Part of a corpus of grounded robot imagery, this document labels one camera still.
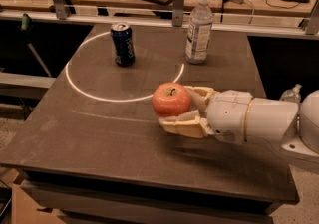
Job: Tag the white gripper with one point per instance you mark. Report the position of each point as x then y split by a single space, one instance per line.
227 114

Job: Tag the red apple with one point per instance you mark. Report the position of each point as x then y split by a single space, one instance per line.
171 99

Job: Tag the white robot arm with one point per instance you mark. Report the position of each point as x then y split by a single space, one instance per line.
288 128

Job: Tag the clear plastic water bottle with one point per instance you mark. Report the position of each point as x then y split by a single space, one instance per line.
198 34

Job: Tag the blue soda can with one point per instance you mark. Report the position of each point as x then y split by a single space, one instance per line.
121 34

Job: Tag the middle metal bracket post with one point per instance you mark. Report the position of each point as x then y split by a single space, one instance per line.
177 12

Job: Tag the metal rail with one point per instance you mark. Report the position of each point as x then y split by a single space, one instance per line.
252 30

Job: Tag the green handled tool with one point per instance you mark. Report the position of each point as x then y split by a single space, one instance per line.
25 28

